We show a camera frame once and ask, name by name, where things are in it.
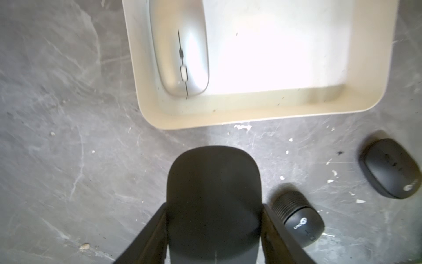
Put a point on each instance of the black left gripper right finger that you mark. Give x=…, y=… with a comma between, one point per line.
x=279, y=246

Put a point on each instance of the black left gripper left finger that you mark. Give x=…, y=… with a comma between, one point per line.
x=150, y=246

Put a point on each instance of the black ribbed small mouse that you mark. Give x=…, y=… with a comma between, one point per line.
x=299, y=217

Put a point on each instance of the black rounded wireless mouse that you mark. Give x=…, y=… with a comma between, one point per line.
x=390, y=169

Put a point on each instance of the silver wireless mouse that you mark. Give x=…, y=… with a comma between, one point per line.
x=180, y=43

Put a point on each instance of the white plastic storage box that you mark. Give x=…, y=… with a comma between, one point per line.
x=271, y=59

